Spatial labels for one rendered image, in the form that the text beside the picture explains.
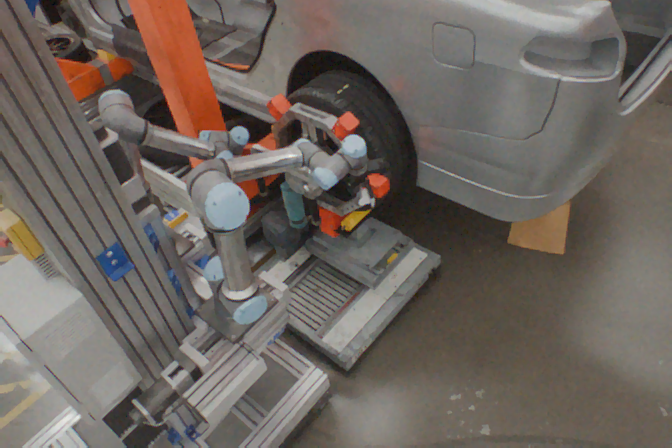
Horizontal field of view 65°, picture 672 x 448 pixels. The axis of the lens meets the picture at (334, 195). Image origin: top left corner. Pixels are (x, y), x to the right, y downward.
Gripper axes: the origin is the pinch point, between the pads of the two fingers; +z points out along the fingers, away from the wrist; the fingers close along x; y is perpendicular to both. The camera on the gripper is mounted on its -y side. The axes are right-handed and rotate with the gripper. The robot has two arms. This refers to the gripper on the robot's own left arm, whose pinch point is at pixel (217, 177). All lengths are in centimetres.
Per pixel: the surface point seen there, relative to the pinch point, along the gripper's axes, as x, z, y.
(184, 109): 0.6, -20.2, -27.3
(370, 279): 35, 25, 86
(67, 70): 56, 110, -167
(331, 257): 38, 38, 63
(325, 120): 24, -49, 24
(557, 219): 135, -9, 146
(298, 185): 12.8, -19.2, 31.3
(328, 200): 34, 0, 43
